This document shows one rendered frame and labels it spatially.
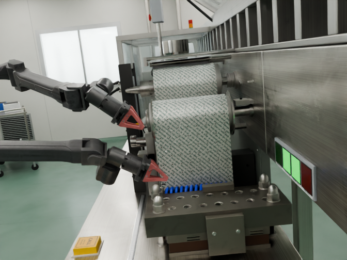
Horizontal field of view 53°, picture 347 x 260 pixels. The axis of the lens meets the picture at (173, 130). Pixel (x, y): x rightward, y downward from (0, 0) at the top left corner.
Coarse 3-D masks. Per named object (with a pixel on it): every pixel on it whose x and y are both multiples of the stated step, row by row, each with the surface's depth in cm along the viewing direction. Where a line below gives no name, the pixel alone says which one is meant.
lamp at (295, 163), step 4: (292, 156) 77; (292, 160) 77; (296, 160) 74; (292, 164) 77; (296, 164) 74; (292, 168) 78; (296, 168) 75; (292, 172) 78; (296, 172) 75; (296, 176) 75; (296, 180) 76
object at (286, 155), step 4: (284, 152) 82; (288, 152) 79; (284, 156) 83; (288, 156) 80; (284, 160) 83; (288, 160) 80; (284, 164) 83; (288, 164) 80; (284, 168) 84; (288, 168) 80
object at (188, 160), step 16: (160, 144) 111; (176, 144) 111; (192, 144) 111; (208, 144) 111; (224, 144) 111; (160, 160) 112; (176, 160) 112; (192, 160) 112; (208, 160) 112; (224, 160) 112; (160, 176) 113; (176, 176) 113; (192, 176) 113; (208, 176) 113; (224, 176) 113
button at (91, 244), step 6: (78, 240) 108; (84, 240) 108; (90, 240) 107; (96, 240) 107; (78, 246) 105; (84, 246) 104; (90, 246) 104; (96, 246) 104; (78, 252) 104; (84, 252) 104; (90, 252) 104; (96, 252) 104
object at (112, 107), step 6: (108, 96) 110; (108, 102) 109; (114, 102) 110; (120, 102) 112; (126, 102) 117; (102, 108) 110; (108, 108) 110; (114, 108) 110; (120, 108) 107; (108, 114) 111; (114, 114) 110; (120, 114) 112; (114, 120) 108
